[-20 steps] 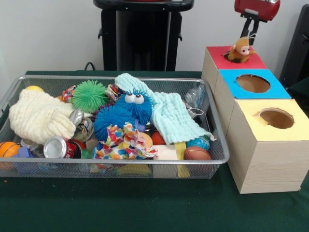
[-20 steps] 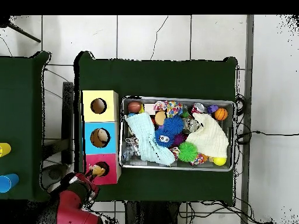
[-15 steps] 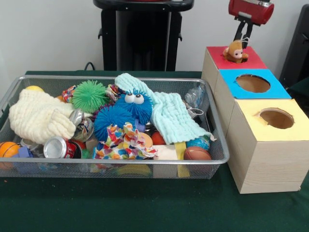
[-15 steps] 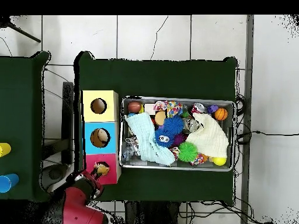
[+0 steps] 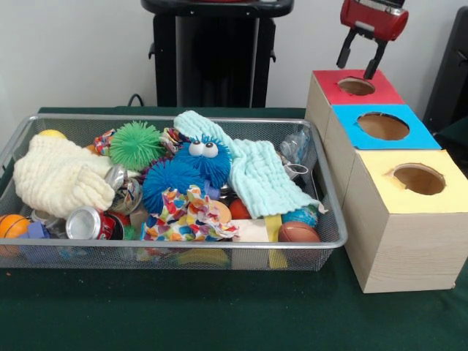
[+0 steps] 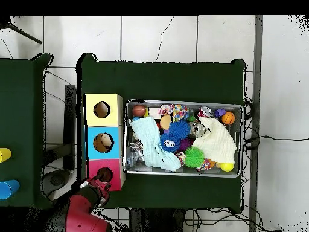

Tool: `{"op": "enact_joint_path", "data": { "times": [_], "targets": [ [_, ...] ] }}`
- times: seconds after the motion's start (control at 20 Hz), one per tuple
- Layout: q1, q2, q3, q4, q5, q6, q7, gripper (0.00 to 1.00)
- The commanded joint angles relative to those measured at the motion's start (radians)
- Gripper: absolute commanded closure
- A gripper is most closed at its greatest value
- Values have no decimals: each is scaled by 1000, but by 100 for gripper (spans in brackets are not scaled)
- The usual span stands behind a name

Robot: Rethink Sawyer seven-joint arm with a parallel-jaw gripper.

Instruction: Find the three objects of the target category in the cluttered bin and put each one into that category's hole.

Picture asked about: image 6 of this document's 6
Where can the light blue quilted cloth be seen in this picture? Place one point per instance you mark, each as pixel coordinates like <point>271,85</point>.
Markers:
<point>149,137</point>

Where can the black metal stand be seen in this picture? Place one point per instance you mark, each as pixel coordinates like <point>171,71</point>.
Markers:
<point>70,120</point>

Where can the yellow ball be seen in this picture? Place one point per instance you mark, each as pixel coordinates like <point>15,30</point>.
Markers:
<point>226,167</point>

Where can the green spiky rubber ball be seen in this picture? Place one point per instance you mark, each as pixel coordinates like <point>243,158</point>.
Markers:
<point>194,157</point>

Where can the orange toy basketball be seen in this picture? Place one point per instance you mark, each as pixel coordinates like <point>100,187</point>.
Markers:
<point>228,118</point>

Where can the red soda can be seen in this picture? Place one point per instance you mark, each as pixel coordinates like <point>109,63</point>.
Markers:
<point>205,112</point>

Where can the wooden box with three holes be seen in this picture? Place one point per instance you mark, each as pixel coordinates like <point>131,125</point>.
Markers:
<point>113,120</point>

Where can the yellow cylinder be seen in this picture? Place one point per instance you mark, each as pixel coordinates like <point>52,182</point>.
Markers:
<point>4,155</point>

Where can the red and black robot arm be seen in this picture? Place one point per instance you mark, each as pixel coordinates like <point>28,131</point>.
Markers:
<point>82,217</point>

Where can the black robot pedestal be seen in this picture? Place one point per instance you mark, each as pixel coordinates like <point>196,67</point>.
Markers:
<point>154,222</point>

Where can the cream quilted cloth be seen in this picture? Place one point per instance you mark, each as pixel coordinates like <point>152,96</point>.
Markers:
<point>217,142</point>

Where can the black tripod leg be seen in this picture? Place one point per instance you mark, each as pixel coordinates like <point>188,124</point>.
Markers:
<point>24,35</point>

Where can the dark green table cloth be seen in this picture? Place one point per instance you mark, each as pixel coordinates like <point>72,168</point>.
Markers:
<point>21,108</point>
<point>157,82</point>

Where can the blue cylinder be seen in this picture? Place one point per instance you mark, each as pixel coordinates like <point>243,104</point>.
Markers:
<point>8,189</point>

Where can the blue spiky rubber ball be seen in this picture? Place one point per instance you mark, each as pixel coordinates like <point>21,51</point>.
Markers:
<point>179,129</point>

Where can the brown toy football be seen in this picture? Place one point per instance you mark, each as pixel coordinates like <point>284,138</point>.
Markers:
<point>138,111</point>

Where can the colourful patterned cloth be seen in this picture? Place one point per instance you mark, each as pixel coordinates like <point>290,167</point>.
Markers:
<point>179,112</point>

